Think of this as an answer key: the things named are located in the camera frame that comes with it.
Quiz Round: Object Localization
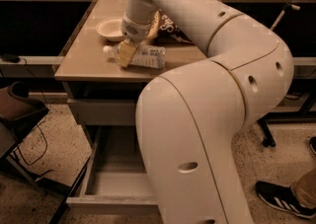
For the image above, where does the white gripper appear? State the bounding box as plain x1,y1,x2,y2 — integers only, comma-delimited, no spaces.
118,14,151,68

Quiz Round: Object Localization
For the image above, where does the clear plastic water bottle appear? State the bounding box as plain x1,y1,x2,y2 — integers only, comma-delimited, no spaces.
103,43,166,69

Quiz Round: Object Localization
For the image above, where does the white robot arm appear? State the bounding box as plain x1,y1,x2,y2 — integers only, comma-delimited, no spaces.
125,0,293,224

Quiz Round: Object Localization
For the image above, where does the grey drawer cabinet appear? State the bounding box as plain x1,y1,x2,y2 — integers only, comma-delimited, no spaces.
53,0,208,157

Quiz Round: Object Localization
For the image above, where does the closed top drawer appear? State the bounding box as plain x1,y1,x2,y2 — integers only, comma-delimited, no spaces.
67,99,135,126

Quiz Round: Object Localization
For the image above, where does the open middle drawer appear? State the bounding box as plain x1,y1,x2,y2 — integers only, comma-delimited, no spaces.
67,126,159,215

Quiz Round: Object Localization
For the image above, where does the white bowl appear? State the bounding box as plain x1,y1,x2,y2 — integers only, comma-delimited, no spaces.
96,18,123,41

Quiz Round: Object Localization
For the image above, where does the brown yellow snack bag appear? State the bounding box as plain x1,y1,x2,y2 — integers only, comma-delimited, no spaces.
146,10,193,44

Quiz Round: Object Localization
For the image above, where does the black device on ledge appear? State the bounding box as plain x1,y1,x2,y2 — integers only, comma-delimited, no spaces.
0,54,20,63

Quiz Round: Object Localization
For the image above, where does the white stick tool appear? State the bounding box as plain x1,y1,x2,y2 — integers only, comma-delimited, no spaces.
270,3,300,31

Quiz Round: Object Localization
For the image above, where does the black table leg stand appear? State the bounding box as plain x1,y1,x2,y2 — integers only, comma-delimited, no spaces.
258,90,316,147

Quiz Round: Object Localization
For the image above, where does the black sneaker far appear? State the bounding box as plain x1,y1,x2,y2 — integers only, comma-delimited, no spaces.
309,137,316,155

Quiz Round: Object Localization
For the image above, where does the black sneaker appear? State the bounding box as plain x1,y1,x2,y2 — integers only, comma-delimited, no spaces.
255,181,316,219
309,137,316,155

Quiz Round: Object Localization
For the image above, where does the black sneaker near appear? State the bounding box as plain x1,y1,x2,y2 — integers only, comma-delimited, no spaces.
255,181,316,219

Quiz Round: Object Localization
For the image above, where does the tan trouser leg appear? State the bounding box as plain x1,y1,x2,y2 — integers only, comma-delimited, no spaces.
290,168,316,209

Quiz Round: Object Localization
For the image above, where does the black floor cable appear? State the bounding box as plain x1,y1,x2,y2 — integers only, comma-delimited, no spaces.
16,58,55,180

